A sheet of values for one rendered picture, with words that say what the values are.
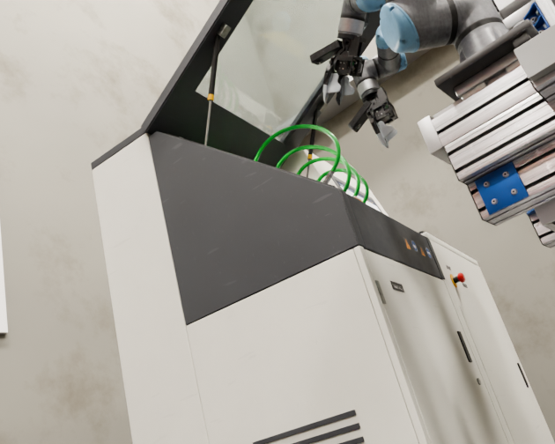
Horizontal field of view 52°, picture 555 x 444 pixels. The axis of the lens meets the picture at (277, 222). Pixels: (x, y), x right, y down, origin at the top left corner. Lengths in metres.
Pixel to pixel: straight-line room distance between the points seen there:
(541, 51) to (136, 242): 1.27
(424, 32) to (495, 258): 3.21
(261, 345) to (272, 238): 0.28
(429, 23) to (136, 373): 1.26
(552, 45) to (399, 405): 0.80
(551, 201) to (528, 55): 0.34
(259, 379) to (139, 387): 0.43
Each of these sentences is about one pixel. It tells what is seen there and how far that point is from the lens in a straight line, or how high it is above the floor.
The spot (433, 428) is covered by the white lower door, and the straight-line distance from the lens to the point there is 1.41.
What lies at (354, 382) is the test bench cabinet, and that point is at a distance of 1.39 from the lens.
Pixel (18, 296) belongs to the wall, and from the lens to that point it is 3.14.
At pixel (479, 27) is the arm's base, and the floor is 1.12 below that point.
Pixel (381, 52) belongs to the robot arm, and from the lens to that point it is 2.04.
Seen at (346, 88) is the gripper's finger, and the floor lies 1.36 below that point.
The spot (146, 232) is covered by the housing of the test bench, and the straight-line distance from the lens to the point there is 1.86.
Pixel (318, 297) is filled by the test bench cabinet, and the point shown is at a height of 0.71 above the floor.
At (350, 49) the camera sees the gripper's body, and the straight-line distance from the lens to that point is 1.80.
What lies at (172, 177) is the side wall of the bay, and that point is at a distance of 1.83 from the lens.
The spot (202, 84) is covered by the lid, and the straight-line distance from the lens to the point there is 2.01.
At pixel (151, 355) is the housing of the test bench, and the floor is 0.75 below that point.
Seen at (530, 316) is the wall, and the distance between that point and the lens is 4.37.
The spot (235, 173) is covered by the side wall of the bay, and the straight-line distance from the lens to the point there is 1.67.
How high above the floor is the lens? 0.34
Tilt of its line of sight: 23 degrees up
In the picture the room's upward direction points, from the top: 16 degrees counter-clockwise
